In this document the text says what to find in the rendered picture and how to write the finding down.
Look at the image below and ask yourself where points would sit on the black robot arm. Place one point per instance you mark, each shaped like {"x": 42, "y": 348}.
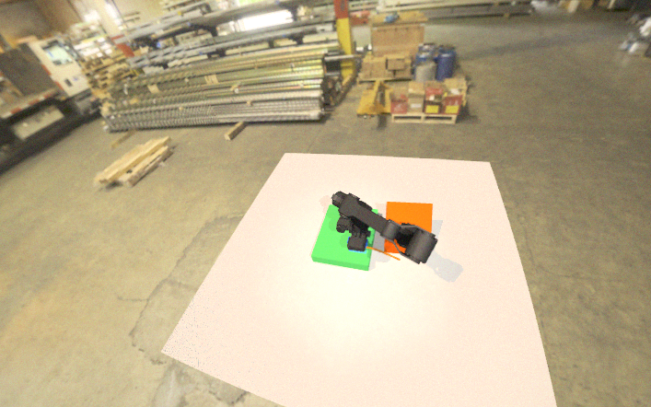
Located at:
{"x": 419, "y": 243}

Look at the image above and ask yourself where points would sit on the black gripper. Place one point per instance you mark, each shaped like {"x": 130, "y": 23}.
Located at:
{"x": 357, "y": 242}

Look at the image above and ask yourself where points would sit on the green flat block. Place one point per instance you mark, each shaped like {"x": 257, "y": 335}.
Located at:
{"x": 331, "y": 246}

